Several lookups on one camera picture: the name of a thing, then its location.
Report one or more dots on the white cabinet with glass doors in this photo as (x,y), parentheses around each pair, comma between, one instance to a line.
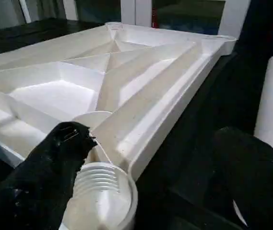
(136,12)

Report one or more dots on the black work mat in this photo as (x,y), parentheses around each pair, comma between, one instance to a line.
(213,110)

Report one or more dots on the white plastic table top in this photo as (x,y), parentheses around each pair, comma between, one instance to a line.
(126,81)

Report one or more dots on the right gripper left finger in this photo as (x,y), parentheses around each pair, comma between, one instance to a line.
(30,191)

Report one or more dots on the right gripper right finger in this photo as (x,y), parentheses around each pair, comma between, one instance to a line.
(261,182)

